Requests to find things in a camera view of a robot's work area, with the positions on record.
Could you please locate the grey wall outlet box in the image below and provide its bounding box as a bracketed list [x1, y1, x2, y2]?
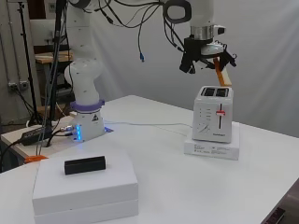
[7, 81, 29, 91]

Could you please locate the thin black light stand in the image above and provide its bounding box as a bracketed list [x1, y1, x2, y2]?
[17, 0, 43, 126]

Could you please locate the white hanging sheet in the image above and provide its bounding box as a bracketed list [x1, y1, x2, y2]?
[66, 0, 299, 138]

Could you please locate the black block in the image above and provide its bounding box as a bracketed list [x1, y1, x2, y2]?
[64, 155, 107, 175]

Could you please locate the steel toaster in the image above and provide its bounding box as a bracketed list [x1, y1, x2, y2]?
[192, 85, 235, 144]

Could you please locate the beige side table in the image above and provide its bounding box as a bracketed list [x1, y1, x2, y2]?
[0, 115, 77, 161]

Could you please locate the white flat box with print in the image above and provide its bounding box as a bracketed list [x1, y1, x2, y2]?
[183, 121, 241, 161]

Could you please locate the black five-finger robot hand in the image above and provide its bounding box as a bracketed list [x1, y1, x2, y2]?
[178, 35, 237, 75]

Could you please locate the toy bread slice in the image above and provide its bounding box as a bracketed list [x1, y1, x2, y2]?
[213, 57, 234, 88]

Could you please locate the wooden table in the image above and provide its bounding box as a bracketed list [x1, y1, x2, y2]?
[34, 50, 75, 65]

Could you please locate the orange object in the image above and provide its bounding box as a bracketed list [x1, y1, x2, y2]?
[24, 154, 50, 164]

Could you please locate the thick black tripod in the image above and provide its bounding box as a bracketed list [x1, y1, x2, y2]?
[36, 0, 68, 157]

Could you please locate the dark flat object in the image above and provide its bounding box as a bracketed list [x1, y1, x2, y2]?
[263, 206, 286, 224]

